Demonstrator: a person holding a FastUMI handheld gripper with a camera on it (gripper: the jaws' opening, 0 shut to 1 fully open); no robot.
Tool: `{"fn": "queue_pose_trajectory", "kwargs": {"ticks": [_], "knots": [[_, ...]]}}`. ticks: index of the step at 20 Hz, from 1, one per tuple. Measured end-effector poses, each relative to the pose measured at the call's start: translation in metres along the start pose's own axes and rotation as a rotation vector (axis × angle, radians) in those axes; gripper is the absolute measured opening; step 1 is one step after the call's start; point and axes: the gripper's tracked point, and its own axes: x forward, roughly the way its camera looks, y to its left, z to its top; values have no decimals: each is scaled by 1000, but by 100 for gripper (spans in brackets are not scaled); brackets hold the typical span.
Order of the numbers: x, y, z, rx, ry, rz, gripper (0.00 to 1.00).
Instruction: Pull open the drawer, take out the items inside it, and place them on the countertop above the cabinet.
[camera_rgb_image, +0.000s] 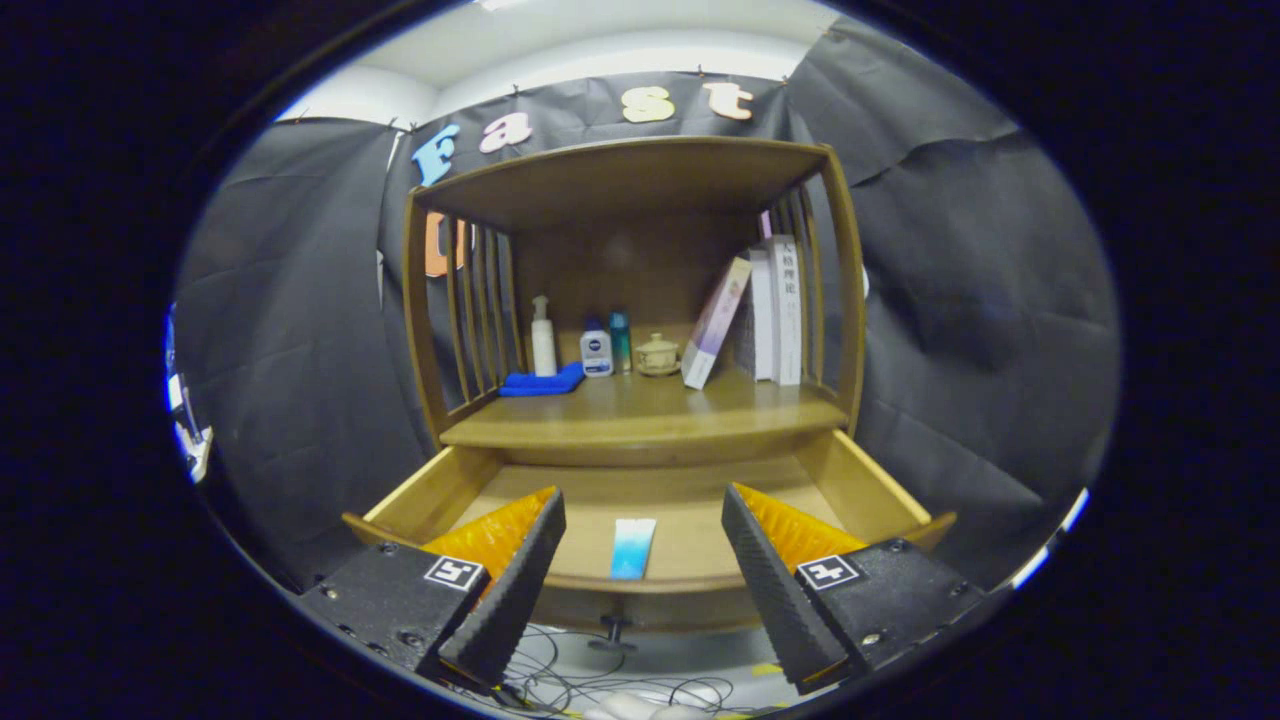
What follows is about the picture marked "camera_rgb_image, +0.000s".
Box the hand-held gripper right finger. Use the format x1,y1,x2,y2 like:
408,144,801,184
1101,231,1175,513
720,482,991,696

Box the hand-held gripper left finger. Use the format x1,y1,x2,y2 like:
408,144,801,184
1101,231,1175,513
290,485,568,696

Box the blue and white tube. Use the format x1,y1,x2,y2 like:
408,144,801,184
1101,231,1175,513
610,518,658,581

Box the wooden countertop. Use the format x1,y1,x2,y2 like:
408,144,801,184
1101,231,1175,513
440,365,849,466

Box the brown wooden cabinet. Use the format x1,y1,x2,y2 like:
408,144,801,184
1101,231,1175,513
340,135,959,636

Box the white rounded object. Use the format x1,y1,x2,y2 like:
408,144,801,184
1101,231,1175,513
585,692,716,720

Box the blue folded cloth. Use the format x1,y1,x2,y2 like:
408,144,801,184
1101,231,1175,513
498,362,586,398

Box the white pump bottle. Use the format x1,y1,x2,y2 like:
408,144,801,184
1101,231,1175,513
530,295,558,378

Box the white bottle with blue cap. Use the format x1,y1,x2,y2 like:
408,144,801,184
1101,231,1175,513
580,318,615,379

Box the dark patterned book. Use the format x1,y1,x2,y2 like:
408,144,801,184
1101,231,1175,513
735,290,758,379

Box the cream lidded tea cup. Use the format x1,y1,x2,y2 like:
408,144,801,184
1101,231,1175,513
635,333,682,378

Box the plain white book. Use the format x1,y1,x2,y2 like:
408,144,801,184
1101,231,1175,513
750,248,776,382

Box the white book with black lettering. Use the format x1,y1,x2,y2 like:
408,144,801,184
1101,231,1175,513
768,235,804,387

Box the purple and white book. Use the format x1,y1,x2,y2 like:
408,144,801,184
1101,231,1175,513
680,257,753,391

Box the white and blue equipment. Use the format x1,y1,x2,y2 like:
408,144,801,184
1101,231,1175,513
165,305,214,484

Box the black floor cables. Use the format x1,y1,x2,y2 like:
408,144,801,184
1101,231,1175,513
500,625,741,716

